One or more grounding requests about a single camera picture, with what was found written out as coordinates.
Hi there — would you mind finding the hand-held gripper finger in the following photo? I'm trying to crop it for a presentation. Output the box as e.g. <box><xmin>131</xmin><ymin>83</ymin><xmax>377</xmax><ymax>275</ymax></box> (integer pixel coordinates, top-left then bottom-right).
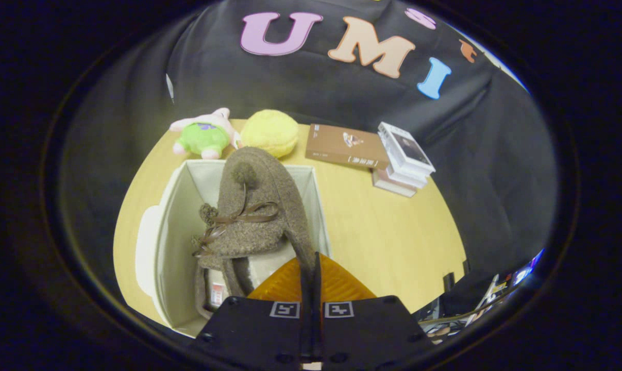
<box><xmin>313</xmin><ymin>251</ymin><xmax>435</xmax><ymax>371</ymax></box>
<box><xmin>192</xmin><ymin>252</ymin><xmax>311</xmax><ymax>371</ymax></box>

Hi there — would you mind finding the yellow round plush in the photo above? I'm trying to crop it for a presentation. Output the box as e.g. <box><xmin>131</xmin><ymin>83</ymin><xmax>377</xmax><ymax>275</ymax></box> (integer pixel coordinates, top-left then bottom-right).
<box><xmin>239</xmin><ymin>109</ymin><xmax>300</xmax><ymax>158</ymax></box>

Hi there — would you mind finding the white book with dark photo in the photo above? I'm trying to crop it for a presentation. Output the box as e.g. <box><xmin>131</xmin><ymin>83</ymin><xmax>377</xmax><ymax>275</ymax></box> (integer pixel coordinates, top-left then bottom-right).
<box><xmin>377</xmin><ymin>122</ymin><xmax>436</xmax><ymax>176</ymax></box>

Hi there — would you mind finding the plain white book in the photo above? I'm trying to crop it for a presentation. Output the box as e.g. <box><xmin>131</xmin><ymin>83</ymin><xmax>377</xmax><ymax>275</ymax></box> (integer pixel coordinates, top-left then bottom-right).
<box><xmin>385</xmin><ymin>165</ymin><xmax>427</xmax><ymax>189</ymax></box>

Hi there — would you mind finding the brown book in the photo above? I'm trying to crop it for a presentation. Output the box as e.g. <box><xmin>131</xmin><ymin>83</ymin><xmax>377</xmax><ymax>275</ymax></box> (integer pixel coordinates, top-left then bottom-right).
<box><xmin>305</xmin><ymin>124</ymin><xmax>391</xmax><ymax>170</ymax></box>

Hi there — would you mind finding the brown fuzzy shoe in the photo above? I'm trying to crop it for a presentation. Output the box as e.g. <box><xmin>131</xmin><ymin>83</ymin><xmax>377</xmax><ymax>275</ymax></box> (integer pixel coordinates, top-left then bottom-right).
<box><xmin>194</xmin><ymin>265</ymin><xmax>239</xmax><ymax>320</ymax></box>
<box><xmin>191</xmin><ymin>146</ymin><xmax>317</xmax><ymax>299</ymax></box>

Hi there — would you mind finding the black backdrop cloth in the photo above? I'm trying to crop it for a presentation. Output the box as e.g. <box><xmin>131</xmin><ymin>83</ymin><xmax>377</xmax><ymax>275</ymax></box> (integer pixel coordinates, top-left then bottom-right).
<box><xmin>58</xmin><ymin>0</ymin><xmax>559</xmax><ymax>310</ymax></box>

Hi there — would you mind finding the pale pink book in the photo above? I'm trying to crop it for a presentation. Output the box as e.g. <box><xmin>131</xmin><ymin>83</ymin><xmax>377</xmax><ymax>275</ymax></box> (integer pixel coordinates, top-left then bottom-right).
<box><xmin>372</xmin><ymin>169</ymin><xmax>418</xmax><ymax>198</ymax></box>

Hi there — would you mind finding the beige fabric storage box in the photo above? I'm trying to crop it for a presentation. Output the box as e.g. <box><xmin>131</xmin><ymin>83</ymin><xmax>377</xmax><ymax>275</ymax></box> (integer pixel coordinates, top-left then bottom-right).
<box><xmin>135</xmin><ymin>159</ymin><xmax>333</xmax><ymax>338</ymax></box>

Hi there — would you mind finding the pink and green plush toy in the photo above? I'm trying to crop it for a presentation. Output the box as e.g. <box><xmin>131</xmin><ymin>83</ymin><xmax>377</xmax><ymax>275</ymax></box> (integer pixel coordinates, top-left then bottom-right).
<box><xmin>169</xmin><ymin>107</ymin><xmax>239</xmax><ymax>160</ymax></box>

